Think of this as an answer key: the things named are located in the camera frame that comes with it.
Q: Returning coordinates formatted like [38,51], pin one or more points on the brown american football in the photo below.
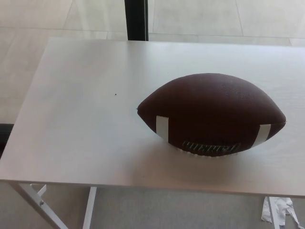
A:
[205,107]

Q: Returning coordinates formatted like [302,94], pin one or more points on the white table leg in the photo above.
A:
[89,210]
[274,214]

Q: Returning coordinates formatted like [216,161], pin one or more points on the dark low furniture edge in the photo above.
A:
[4,138]

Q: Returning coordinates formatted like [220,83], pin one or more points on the crumpled white paper scrap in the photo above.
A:
[287,207]

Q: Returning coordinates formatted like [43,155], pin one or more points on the black window frame post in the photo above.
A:
[137,19]

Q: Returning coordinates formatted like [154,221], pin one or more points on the white diagonal table frame brace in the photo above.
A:
[35,200]

